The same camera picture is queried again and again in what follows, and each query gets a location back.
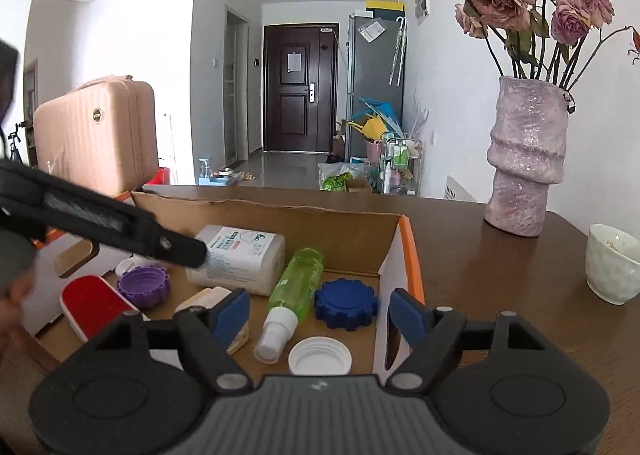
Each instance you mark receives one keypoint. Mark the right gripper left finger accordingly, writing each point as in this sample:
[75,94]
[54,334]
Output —
[205,336]

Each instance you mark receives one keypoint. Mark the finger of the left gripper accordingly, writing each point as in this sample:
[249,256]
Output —
[180,249]

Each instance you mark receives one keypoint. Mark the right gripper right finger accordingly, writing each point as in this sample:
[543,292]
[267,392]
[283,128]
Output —
[433,336]

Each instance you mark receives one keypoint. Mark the beige power adapter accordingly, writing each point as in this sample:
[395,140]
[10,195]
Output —
[215,304]

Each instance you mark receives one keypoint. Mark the red white lint brush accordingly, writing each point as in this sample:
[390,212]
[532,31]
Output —
[90,303]

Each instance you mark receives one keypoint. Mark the white ridged lid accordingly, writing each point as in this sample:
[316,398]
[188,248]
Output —
[320,356]

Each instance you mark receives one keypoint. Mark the person left hand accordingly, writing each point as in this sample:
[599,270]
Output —
[11,311]

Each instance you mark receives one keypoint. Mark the white cylindrical container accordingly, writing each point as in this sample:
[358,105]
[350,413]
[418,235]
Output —
[133,262]

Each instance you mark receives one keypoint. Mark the black tripod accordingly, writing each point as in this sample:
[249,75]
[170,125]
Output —
[14,139]

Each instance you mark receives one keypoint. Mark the purple plastic cap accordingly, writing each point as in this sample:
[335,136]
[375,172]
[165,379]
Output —
[145,287]

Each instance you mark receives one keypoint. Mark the white wipes canister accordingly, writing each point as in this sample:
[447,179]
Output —
[240,258]

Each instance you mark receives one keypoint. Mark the green spray bottle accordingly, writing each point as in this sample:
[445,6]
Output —
[289,303]

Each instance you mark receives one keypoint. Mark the blue plastic cap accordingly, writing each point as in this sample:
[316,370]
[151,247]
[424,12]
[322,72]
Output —
[345,303]

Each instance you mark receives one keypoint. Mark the red orange cardboard box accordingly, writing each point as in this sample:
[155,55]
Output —
[378,249]

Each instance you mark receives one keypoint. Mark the pink suitcase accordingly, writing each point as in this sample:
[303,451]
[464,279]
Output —
[101,136]

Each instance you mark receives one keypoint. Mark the small cardboard box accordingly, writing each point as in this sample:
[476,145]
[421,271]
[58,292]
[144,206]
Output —
[358,186]

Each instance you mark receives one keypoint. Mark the white ceramic cup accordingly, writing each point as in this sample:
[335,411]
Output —
[612,264]

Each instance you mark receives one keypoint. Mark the pink textured vase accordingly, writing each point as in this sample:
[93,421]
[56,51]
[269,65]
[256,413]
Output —
[527,149]

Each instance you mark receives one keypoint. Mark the yellow watering can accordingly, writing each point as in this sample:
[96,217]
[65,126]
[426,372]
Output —
[373,129]

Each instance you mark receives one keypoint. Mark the dark brown door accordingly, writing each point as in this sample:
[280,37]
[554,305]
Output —
[300,87]

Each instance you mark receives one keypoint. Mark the grey refrigerator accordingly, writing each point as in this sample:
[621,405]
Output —
[376,61]

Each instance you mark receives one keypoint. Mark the dried pink flowers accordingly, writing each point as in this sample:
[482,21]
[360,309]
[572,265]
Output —
[550,40]

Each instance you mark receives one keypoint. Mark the wire storage rack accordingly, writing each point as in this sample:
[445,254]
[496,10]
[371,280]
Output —
[400,165]

